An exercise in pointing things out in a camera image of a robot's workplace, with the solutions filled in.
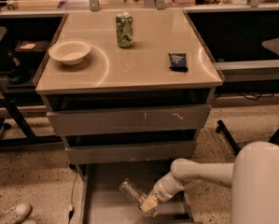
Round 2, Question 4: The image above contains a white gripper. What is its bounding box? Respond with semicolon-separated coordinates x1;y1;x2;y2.
140;180;176;213

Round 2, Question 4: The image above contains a clear plastic water bottle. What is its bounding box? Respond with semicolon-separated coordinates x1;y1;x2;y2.
119;178;157;217

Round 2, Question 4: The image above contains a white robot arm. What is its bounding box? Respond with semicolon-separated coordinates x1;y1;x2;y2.
140;141;279;224

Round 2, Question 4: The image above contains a grey open bottom drawer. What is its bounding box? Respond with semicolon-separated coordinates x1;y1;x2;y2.
79;161;202;224

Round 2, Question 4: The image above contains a grey middle drawer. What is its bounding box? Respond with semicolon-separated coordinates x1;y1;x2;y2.
64;130;197;165

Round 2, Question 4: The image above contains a grey top drawer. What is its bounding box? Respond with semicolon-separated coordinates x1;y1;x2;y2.
46;89;212;137

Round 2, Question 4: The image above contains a grey drawer cabinet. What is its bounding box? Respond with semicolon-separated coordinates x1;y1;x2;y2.
33;8;225;180

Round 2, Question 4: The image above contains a white sneaker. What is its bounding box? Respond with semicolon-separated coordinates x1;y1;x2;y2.
0;203;32;224

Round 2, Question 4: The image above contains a dark blue snack packet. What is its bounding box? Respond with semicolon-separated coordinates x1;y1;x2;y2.
169;53;188;72

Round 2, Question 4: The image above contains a black wheeled stand base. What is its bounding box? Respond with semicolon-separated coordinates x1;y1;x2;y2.
216;120;279;154

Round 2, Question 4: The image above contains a white bowl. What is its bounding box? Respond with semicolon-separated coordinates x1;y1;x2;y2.
49;39;91;65

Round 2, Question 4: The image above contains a green soda can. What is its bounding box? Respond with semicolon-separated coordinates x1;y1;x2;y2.
116;12;133;48

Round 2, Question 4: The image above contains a black cable on floor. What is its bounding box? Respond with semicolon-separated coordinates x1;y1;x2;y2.
67;171;79;224

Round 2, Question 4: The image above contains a black table frame left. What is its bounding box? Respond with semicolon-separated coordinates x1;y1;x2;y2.
0;77;63;170

